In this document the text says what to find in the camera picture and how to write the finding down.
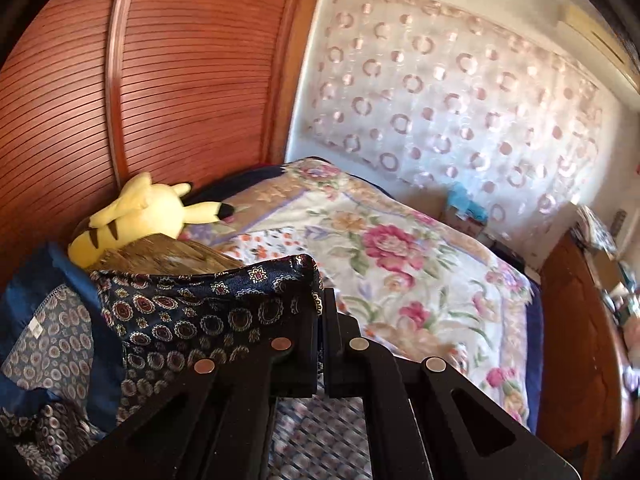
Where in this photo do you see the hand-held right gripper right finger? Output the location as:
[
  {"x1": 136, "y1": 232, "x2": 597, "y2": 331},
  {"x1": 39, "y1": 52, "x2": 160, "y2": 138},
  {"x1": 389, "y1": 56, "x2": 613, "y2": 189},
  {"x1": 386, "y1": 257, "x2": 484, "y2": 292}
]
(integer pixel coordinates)
[{"x1": 322, "y1": 287, "x2": 583, "y2": 480}]

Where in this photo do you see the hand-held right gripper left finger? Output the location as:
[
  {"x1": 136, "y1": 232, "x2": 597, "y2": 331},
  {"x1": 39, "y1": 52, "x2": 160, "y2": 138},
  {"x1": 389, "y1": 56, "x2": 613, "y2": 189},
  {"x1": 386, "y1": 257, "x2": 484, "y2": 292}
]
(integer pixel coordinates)
[{"x1": 60, "y1": 287, "x2": 321, "y2": 480}]

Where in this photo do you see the navy patterned satin garment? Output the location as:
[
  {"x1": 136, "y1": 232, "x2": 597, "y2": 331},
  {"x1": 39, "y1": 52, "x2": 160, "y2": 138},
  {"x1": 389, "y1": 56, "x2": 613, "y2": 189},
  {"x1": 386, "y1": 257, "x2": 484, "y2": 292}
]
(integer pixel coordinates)
[{"x1": 0, "y1": 242, "x2": 326, "y2": 476}]

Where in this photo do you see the checked bed sheet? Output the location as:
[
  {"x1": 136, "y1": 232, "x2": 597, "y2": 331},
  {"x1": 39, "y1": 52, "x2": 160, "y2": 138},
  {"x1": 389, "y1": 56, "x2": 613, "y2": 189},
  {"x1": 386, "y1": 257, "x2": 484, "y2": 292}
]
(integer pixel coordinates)
[{"x1": 265, "y1": 395, "x2": 373, "y2": 480}]

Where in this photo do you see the floral blanket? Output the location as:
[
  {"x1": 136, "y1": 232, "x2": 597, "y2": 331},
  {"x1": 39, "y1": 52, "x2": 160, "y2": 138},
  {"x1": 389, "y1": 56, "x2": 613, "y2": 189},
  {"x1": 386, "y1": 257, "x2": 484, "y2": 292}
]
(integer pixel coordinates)
[{"x1": 180, "y1": 157, "x2": 533, "y2": 433}]

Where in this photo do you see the brown woven straw pillow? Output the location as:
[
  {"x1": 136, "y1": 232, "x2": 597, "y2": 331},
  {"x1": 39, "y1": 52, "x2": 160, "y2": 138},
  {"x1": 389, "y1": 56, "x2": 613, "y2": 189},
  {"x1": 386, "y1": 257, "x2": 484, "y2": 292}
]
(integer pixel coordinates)
[{"x1": 90, "y1": 237, "x2": 246, "y2": 277}]

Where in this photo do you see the blue plastic bag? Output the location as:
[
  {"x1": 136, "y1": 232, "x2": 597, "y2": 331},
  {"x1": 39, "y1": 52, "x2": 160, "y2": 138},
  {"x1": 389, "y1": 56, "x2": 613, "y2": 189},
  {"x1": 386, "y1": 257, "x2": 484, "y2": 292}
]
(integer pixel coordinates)
[{"x1": 446, "y1": 183, "x2": 488, "y2": 221}]

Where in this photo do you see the yellow plush toy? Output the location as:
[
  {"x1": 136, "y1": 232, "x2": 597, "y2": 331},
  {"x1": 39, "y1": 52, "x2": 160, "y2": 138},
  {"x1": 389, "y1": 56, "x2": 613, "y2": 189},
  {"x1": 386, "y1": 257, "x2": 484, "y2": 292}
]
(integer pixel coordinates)
[{"x1": 67, "y1": 172, "x2": 236, "y2": 268}]

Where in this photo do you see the long wooden cabinet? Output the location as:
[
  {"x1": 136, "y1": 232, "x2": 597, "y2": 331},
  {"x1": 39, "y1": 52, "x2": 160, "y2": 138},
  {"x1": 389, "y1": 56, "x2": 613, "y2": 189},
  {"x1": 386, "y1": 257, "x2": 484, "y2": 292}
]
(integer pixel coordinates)
[{"x1": 537, "y1": 230, "x2": 636, "y2": 456}]

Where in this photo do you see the sheer circle-patterned curtain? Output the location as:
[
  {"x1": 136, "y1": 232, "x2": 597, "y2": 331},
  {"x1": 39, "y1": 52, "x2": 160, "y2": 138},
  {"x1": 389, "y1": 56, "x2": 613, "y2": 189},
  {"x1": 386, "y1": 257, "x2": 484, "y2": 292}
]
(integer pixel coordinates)
[{"x1": 295, "y1": 0, "x2": 621, "y2": 261}]

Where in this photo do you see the cardboard box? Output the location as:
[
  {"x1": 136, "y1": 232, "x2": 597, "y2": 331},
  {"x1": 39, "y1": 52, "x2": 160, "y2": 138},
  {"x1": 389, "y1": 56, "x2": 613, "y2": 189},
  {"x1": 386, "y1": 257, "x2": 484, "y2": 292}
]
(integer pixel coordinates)
[{"x1": 595, "y1": 250, "x2": 623, "y2": 286}]

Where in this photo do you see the folded patterned cloth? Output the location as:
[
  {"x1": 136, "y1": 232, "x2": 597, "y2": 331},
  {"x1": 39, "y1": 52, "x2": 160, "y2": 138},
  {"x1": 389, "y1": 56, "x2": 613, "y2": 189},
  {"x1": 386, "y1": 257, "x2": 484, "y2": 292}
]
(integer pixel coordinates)
[{"x1": 575, "y1": 205, "x2": 618, "y2": 253}]

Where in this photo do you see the wooden slatted wardrobe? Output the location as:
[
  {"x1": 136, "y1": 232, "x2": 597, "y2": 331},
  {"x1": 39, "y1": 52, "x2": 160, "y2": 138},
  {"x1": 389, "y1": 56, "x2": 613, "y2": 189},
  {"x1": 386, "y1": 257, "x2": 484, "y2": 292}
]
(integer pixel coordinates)
[{"x1": 0, "y1": 0, "x2": 331, "y2": 261}]

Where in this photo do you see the white air conditioner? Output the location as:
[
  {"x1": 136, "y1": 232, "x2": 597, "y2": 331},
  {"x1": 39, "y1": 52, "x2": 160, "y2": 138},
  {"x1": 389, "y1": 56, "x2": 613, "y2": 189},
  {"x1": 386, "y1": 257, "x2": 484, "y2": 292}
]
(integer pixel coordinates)
[{"x1": 557, "y1": 2, "x2": 640, "y2": 68}]

